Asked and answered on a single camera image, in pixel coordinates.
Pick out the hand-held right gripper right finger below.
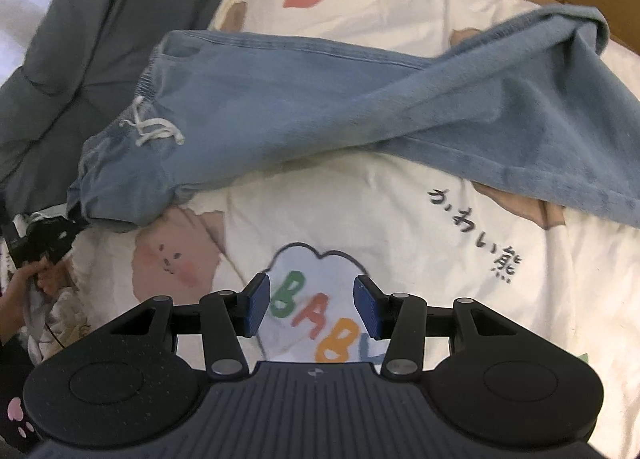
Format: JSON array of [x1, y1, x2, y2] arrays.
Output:
[[353, 275, 541, 382]]

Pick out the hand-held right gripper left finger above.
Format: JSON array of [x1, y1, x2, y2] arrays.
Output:
[[106, 273, 271, 381]]

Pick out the black paw print clothing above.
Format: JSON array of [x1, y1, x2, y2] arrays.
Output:
[[0, 339, 40, 455]]

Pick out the black cable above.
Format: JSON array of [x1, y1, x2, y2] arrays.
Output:
[[29, 276, 68, 352]]

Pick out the person's left hand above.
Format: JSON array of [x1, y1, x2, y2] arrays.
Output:
[[0, 261, 51, 340]]

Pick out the white bear print blanket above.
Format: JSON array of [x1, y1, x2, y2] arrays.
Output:
[[27, 0, 640, 459]]

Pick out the blue denim pants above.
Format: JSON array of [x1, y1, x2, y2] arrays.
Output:
[[66, 4, 640, 232]]

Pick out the dark grey quilt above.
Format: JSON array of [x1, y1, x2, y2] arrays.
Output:
[[0, 0, 251, 212]]

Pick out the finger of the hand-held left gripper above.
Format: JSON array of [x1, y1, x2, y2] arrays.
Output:
[[59, 206, 92, 242]]

